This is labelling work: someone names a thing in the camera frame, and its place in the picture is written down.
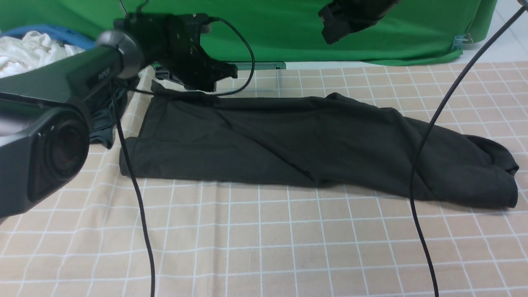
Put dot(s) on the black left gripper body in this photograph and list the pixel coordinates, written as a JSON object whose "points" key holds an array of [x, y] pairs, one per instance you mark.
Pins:
{"points": [[173, 42]]}

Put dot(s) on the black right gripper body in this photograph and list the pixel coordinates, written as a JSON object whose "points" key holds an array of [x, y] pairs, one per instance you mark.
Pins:
{"points": [[341, 18]]}

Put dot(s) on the dark gray long-sleeve shirt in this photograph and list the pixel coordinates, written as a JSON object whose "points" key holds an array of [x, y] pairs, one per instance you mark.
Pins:
{"points": [[317, 142]]}

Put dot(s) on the white crumpled shirt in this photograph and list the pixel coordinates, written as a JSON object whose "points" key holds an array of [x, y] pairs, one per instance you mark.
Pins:
{"points": [[31, 52]]}

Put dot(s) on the green backdrop cloth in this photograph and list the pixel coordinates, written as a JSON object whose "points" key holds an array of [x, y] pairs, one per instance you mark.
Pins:
{"points": [[415, 32]]}

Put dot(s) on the blue crumpled garment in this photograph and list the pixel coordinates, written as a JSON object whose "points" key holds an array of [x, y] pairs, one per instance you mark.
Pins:
{"points": [[64, 35]]}

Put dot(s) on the metal binder clip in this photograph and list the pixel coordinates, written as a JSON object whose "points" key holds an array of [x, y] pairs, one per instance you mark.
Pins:
{"points": [[461, 40]]}

